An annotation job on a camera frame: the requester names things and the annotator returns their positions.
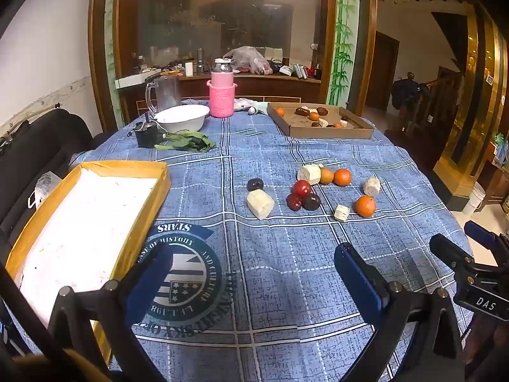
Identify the blue plaid tablecloth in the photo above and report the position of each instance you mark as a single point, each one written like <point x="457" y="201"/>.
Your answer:
<point x="258" y="266"/>

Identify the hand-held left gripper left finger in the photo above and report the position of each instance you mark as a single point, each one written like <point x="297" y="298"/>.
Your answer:
<point x="147" y="280"/>

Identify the clear plastic bag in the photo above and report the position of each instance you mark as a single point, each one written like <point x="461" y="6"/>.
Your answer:
<point x="45" y="187"/>

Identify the flat cardboard box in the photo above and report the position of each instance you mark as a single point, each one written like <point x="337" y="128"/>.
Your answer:
<point x="318" y="132"/>

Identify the dark brown fruit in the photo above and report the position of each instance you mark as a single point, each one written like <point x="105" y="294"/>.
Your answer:
<point x="301" y="112"/>
<point x="322" y="110"/>

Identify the green leafy vegetables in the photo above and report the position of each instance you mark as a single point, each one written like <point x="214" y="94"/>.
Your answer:
<point x="187" y="141"/>

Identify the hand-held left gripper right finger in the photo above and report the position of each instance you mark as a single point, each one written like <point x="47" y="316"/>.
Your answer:
<point x="358" y="278"/>

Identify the clear glass pitcher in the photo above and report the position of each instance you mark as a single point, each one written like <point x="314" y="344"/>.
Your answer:
<point x="167" y="93"/>

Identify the pale crumpled cloth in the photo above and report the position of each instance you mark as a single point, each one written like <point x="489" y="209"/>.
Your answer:
<point x="250" y="106"/>

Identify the black sofa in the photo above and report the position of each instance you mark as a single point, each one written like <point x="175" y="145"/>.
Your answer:
<point x="35" y="147"/>

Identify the dark purple plum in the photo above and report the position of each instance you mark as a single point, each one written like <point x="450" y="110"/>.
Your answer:
<point x="255" y="184"/>
<point x="311" y="202"/>

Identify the white plastic bucket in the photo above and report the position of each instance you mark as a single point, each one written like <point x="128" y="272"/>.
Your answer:
<point x="474" y="199"/>

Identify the white enamel bowl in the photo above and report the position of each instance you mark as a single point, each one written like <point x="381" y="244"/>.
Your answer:
<point x="181" y="119"/>

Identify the small white sugarcane chunk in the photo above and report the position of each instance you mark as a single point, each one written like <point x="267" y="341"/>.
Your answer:
<point x="342" y="213"/>

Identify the large white sugarcane chunk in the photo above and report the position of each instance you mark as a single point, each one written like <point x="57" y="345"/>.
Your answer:
<point x="259" y="204"/>

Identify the flat white box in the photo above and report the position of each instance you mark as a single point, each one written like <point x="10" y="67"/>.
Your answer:
<point x="133" y="81"/>

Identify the bamboo painted panel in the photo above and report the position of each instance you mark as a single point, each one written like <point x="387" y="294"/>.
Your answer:
<point x="342" y="47"/>
<point x="111" y="47"/>

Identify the dark red fruit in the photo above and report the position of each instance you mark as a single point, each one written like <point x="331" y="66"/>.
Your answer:
<point x="293" y="203"/>

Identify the red tomato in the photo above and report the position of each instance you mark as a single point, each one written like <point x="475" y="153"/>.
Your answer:
<point x="301" y="188"/>

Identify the yellow tray with white base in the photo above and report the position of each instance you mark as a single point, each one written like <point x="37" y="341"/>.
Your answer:
<point x="91" y="223"/>

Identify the wooden sideboard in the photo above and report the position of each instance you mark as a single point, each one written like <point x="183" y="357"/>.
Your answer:
<point x="278" y="87"/>

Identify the orange left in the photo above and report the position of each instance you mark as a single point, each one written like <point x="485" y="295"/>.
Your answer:
<point x="327" y="176"/>

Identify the brown wooden door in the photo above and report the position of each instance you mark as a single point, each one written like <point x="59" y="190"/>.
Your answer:
<point x="381" y="71"/>

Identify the plastic bag with red contents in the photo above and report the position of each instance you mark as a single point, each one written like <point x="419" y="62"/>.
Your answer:
<point x="246" y="59"/>

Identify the white cup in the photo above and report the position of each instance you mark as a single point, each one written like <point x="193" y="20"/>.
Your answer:
<point x="189" y="68"/>

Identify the black hanging jacket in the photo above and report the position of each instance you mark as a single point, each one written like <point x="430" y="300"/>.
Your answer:
<point x="407" y="91"/>

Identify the small black container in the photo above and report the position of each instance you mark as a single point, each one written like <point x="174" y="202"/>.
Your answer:
<point x="147" y="137"/>

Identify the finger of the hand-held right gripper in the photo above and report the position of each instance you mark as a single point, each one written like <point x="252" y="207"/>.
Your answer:
<point x="480" y="234"/>
<point x="451" y="256"/>

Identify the pink thermos flask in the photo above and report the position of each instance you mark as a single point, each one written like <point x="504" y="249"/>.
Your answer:
<point x="221" y="99"/>

